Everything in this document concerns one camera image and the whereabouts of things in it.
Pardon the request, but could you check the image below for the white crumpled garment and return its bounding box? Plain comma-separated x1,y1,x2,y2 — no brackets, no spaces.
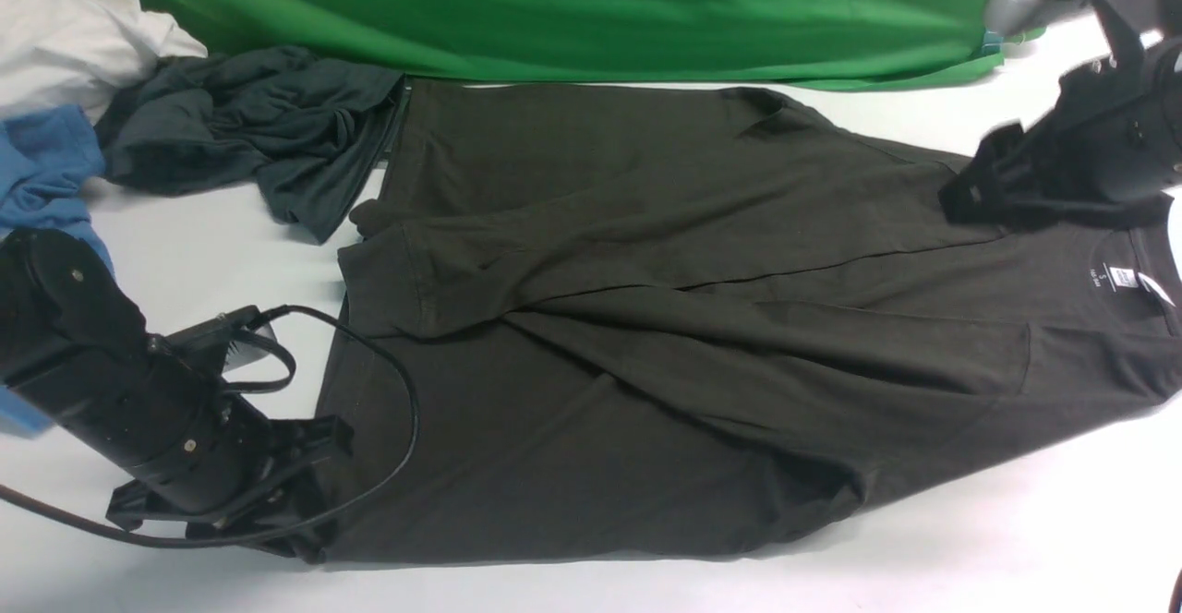
1,0,208,124

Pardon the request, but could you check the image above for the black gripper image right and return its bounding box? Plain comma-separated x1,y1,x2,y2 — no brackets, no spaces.
937,122,1109,226

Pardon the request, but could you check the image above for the green backdrop cloth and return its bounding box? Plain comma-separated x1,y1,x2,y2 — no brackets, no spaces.
143,0,1002,91

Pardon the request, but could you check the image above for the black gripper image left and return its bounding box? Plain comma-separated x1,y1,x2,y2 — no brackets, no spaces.
105,415,353,563

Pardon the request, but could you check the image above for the blue binder clip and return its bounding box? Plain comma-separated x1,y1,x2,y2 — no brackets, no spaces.
979,30,1005,56

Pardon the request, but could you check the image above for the black silver robot arm right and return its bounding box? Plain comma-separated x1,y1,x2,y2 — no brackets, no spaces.
939,38,1178,229

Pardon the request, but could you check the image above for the dark teal crumpled garment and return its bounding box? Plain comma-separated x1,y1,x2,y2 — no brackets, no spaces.
95,46,405,243

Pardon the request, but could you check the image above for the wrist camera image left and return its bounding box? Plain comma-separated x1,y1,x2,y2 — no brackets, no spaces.
164,306,278,374

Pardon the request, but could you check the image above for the dark gray long-sleeved shirt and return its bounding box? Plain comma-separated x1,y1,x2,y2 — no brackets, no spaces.
318,80,1178,565

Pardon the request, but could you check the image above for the blue crumpled garment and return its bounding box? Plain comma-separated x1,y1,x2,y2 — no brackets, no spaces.
0,105,116,439

